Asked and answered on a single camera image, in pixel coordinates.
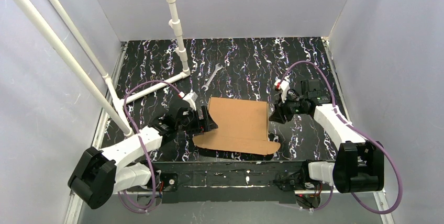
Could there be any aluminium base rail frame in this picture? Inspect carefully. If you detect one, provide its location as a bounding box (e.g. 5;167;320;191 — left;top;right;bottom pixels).
64;40;394;224

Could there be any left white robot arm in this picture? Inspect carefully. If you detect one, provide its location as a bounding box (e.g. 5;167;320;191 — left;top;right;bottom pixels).
68;106;218;209

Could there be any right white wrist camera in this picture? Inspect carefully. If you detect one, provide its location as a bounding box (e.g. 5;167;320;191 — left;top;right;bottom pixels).
273;79;290;103

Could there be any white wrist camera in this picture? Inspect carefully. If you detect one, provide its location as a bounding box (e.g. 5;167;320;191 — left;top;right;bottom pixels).
273;79;290;103
179;92;197;111

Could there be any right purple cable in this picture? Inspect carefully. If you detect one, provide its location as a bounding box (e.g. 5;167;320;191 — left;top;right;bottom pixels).
277;60;404;216

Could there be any purple cable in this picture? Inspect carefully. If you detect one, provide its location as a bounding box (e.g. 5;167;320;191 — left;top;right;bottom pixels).
117;80;183;214
277;60;404;216

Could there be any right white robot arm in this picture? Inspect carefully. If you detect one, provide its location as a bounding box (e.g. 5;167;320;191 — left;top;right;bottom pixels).
269;80;384;193

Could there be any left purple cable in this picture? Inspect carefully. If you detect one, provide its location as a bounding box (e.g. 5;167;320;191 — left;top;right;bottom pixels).
117;80;183;214

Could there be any silver wrench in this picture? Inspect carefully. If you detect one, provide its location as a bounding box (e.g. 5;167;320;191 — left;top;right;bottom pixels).
202;63;224;91

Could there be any brown cardboard box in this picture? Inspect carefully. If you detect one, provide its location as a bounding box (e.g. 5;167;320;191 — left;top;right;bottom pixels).
193;97;281;155

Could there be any white pvc pipe frame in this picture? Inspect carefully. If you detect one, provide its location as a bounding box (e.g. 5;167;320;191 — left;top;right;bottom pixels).
0;0;192;137

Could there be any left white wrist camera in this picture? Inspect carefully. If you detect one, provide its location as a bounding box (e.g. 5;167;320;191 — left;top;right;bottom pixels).
179;92;197;111

